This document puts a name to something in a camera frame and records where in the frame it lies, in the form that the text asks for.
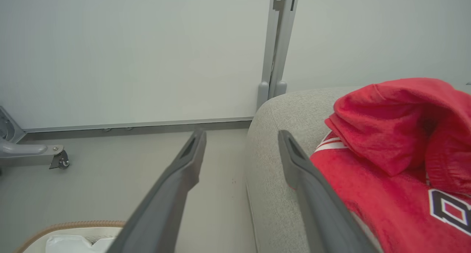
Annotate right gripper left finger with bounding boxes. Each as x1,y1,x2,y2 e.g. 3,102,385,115
106,129,208,253

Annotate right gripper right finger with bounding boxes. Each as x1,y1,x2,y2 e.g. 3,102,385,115
277,129,380,253

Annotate red hooded sweatshirt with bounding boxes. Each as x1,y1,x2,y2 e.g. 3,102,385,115
310,131,471,253

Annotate red shorts with white stripes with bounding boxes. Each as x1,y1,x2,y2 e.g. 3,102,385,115
325,77,471,195

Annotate white laundry basket, wicker rim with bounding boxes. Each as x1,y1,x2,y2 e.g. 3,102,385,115
15,220,128,253

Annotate grey fabric sofa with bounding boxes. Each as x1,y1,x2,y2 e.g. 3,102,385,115
245,84,471,253

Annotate white cloth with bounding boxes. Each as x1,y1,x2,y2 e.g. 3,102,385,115
46,234,117,253

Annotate black caster wheel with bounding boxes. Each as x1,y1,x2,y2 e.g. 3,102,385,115
49,150,70,170

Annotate grey metal partition foot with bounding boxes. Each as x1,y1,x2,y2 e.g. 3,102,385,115
0,106,65,169

